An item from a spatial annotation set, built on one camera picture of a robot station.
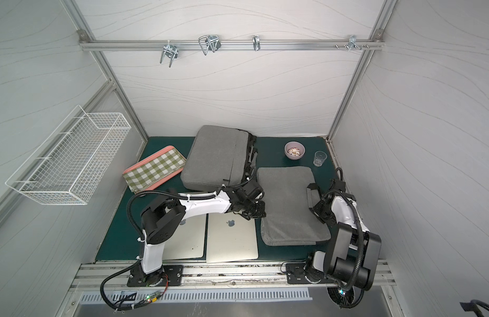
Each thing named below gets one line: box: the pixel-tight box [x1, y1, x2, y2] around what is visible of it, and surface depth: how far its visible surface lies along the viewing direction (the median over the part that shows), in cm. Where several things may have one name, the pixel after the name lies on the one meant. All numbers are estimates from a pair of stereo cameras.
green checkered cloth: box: [122, 147, 187, 194], surface depth 107 cm
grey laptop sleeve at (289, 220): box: [256, 165, 332, 247], surface depth 88 cm
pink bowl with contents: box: [284, 140, 306, 161], surface depth 113 cm
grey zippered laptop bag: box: [224, 127, 258, 187], surface depth 106 cm
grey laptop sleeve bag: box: [180, 125, 258, 192], surface depth 103 cm
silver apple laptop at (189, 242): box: [162, 213, 209, 263], surface depth 82 cm
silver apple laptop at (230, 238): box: [206, 211, 259, 264], surface depth 84 cm
